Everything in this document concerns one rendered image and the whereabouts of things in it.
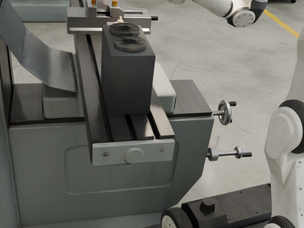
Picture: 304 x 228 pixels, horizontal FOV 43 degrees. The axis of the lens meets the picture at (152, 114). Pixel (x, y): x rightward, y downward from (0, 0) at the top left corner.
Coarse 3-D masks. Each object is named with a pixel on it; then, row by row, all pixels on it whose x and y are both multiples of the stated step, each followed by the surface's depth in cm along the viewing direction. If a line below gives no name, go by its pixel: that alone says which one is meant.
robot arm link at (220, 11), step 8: (208, 0) 129; (216, 0) 130; (224, 0) 131; (232, 0) 135; (240, 0) 133; (208, 8) 132; (216, 8) 132; (224, 8) 132; (232, 8) 134; (240, 8) 131; (248, 8) 131; (224, 16) 136; (232, 16) 134; (232, 24) 136
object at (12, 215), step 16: (0, 0) 133; (0, 48) 124; (0, 64) 123; (0, 80) 125; (0, 96) 127; (0, 112) 129; (0, 128) 132; (0, 144) 134; (0, 160) 137; (0, 176) 140; (0, 192) 144; (0, 208) 148; (16, 208) 156; (0, 224) 152; (16, 224) 158
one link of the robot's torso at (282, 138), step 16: (288, 112) 97; (272, 128) 102; (288, 128) 96; (272, 144) 103; (288, 144) 98; (272, 160) 106; (288, 160) 102; (272, 176) 113; (288, 176) 106; (272, 192) 114; (288, 192) 107; (272, 208) 115; (288, 208) 108; (288, 224) 107
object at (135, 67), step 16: (112, 32) 110; (128, 32) 110; (112, 48) 103; (128, 48) 101; (144, 48) 103; (112, 64) 100; (128, 64) 101; (144, 64) 102; (112, 80) 103; (128, 80) 104; (144, 80) 105; (112, 96) 106; (128, 96) 107; (144, 96) 108; (112, 112) 109; (128, 112) 110; (144, 112) 111
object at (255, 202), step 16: (240, 192) 139; (256, 192) 140; (192, 208) 127; (208, 208) 125; (224, 208) 132; (240, 208) 132; (256, 208) 133; (192, 224) 127; (208, 224) 124; (224, 224) 126; (240, 224) 128; (256, 224) 130
